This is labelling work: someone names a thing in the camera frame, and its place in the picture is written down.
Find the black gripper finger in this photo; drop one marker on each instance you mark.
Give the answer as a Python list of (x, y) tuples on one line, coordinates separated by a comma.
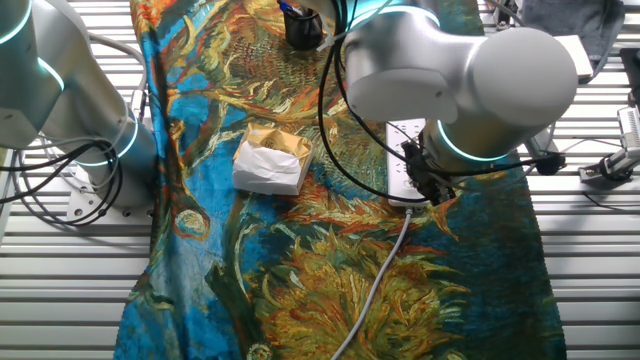
[(443, 195), (429, 186)]

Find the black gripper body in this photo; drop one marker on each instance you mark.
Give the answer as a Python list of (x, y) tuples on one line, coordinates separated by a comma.
[(416, 162)]

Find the white power strip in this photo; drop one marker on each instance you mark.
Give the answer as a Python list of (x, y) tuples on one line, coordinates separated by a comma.
[(400, 150)]

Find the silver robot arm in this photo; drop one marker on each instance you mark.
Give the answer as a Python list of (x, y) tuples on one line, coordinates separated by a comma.
[(450, 80)]

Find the gold tissue box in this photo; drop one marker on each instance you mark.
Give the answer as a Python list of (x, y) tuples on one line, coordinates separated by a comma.
[(272, 165)]

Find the sunflower painting cloth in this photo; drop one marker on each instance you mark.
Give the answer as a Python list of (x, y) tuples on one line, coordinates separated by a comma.
[(300, 280)]

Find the black pen holder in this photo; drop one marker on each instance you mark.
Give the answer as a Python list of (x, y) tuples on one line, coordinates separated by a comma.
[(302, 30)]

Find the white flat box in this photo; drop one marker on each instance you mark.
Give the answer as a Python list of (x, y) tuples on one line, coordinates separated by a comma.
[(577, 55)]

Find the blue capped marker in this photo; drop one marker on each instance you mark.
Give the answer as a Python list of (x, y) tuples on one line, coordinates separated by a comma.
[(290, 8)]

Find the dark grey cloth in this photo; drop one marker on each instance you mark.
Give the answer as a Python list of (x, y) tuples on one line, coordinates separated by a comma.
[(570, 20)]

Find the small grey camera on mount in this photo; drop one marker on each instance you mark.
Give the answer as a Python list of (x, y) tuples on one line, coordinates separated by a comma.
[(625, 145)]

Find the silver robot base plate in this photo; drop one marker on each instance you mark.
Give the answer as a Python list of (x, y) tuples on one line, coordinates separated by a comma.
[(85, 205)]

